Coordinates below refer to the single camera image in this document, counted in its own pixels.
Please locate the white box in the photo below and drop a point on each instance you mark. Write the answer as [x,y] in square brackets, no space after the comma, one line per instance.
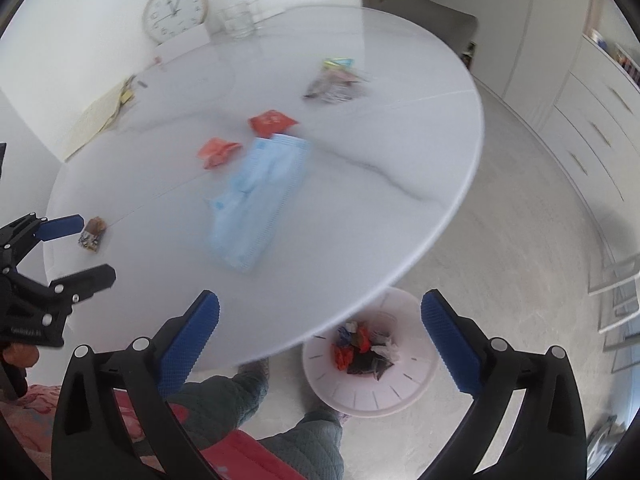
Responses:
[182,43]

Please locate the clear plastic wrapper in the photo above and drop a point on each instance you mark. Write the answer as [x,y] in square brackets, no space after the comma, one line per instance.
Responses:
[332,86]

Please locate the tall grey cabinet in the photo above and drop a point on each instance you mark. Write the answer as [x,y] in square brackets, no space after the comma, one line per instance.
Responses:
[525,20]

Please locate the person's left hand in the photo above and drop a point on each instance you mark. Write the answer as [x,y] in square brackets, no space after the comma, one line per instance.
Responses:
[20,357]

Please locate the blue face mask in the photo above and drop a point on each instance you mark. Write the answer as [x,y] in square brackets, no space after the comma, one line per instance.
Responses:
[255,200]

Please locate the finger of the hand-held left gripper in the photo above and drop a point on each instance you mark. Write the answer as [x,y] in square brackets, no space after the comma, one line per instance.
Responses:
[95,280]
[62,226]

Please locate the pink trash bin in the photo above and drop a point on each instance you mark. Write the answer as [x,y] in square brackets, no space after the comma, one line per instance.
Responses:
[370,396]

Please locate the red snack packet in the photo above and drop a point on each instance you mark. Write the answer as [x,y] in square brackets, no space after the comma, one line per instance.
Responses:
[272,122]

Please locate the grey chair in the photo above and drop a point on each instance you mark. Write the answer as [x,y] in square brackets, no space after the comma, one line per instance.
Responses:
[430,20]

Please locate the round wall clock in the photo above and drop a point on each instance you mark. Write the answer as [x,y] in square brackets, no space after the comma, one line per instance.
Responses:
[172,12]

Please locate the white paper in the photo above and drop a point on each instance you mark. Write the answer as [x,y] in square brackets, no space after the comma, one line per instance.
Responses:
[387,350]

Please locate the open notebook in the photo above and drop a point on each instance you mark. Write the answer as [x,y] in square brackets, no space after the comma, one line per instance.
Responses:
[92,120]

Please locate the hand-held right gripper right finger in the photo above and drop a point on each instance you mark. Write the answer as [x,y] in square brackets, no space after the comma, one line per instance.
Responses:
[452,347]

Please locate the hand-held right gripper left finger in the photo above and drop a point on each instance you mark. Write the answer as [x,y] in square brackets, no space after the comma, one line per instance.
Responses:
[187,345]

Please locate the green crumpled wrapper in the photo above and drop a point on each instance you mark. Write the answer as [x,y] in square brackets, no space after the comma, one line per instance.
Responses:
[339,64]

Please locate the red garment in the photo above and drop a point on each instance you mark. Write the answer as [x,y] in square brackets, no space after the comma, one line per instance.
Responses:
[245,460]

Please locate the clear glass pitcher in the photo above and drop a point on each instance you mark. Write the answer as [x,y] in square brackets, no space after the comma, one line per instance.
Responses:
[240,20]

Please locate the pink crumpled paper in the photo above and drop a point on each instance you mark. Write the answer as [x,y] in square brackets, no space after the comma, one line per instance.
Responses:
[217,152]

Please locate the person's leg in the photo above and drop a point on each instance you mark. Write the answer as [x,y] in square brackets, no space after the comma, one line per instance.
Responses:
[220,405]
[310,450]

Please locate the person's right leg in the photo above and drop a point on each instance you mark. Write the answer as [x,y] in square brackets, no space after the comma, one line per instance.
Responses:
[310,450]

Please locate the grey drawer unit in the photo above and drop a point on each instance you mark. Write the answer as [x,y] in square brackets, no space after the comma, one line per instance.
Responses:
[595,125]

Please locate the brown candy wrapper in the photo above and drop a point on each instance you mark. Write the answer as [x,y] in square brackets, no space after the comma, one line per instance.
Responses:
[92,235]

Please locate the person's left leg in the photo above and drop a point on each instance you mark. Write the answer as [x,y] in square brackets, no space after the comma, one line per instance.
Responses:
[220,405]

